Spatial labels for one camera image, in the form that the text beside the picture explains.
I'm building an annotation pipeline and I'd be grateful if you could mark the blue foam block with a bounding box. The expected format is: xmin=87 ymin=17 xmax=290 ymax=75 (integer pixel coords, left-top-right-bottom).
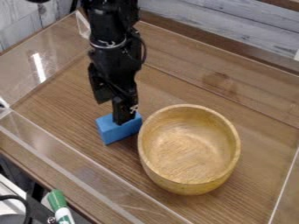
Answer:
xmin=96 ymin=113 xmax=143 ymax=144

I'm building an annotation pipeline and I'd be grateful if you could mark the brown wooden bowl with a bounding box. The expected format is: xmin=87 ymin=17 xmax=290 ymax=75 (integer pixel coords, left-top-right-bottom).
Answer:
xmin=138 ymin=104 xmax=242 ymax=195

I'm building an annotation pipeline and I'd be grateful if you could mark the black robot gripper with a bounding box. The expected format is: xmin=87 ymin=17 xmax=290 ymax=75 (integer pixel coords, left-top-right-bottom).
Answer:
xmin=88 ymin=40 xmax=147 ymax=125

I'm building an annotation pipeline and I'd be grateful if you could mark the green and white marker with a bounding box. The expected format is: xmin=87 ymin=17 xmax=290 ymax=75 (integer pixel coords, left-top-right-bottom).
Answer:
xmin=47 ymin=189 xmax=76 ymax=224

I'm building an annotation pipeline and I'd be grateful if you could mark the clear acrylic tray wall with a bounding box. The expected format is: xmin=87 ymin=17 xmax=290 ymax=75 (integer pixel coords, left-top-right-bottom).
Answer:
xmin=0 ymin=108 xmax=191 ymax=224

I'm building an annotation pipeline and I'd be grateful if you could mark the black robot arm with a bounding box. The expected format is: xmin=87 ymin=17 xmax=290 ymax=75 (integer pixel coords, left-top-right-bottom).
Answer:
xmin=82 ymin=0 xmax=147 ymax=125

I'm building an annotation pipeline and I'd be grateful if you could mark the black cable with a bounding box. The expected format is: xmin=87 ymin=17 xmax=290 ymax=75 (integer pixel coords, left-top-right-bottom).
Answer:
xmin=0 ymin=194 xmax=34 ymax=224

